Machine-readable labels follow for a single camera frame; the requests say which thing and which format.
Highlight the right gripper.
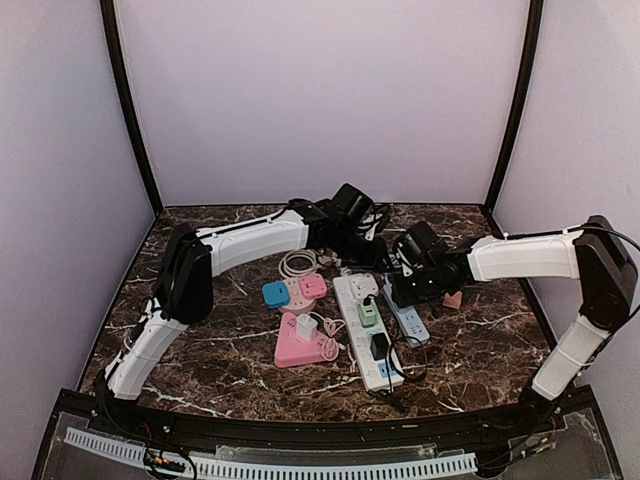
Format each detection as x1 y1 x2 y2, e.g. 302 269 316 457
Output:
391 265 442 308

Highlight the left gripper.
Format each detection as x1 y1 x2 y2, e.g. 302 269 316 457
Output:
333 224 395 273

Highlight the pink charger plug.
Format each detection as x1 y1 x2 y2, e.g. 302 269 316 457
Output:
442 291 463 310

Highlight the blue power strip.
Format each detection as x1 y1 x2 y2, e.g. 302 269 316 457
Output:
382 277 430 348

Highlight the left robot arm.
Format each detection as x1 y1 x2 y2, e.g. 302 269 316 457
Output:
95 186 391 436

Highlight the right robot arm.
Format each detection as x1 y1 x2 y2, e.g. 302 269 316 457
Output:
390 215 639 434

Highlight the green charger plug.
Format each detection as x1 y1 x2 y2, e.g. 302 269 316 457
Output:
358 303 380 328

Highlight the white charger plug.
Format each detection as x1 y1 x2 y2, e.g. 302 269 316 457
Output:
296 313 318 342

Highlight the white square adapter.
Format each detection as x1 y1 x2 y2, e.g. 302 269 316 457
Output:
349 274 379 300

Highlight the pink cube adapter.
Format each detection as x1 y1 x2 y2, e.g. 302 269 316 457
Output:
299 273 328 300

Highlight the round beige power strip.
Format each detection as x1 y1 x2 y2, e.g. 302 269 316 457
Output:
278 277 319 315

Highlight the white long power strip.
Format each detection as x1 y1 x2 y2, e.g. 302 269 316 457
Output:
332 274 404 392

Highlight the blue cube adapter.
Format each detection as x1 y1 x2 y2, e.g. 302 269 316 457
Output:
262 281 290 309

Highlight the pink triangular power strip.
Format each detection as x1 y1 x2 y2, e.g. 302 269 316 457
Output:
274 312 340 368

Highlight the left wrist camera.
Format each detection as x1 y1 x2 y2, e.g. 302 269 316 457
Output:
330 183 373 225

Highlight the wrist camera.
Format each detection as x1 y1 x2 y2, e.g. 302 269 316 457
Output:
394 221 448 268
330 183 373 225

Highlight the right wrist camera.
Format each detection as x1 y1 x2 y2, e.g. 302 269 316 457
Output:
394 221 448 268

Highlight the beige coiled power cord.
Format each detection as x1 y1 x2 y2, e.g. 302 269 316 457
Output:
277 249 341 279

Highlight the pink charging cable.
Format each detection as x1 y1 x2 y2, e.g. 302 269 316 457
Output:
308 312 348 362

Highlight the black charging cable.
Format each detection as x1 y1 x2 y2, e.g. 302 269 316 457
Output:
352 294 429 444

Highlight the right black frame post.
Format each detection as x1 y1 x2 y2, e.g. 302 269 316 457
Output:
483 0 544 216

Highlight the black frame post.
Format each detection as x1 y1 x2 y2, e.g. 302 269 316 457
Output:
99 0 164 216
483 0 544 216

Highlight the white slotted cable duct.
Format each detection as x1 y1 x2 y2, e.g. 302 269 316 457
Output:
63 427 477 480

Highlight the left black frame post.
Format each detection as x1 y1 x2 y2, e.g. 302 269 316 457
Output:
99 0 164 216

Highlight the black front rail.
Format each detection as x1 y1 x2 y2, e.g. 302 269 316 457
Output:
46 386 601 452

